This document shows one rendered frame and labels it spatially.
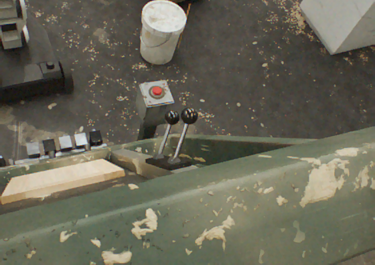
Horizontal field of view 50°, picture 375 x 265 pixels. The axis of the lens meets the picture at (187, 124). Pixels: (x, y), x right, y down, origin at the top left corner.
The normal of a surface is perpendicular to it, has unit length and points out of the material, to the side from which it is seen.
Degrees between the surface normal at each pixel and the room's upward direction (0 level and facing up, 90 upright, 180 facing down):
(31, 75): 0
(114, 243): 31
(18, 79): 0
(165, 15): 0
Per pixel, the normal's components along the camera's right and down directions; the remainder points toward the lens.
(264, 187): 0.35, -0.01
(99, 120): 0.21, -0.51
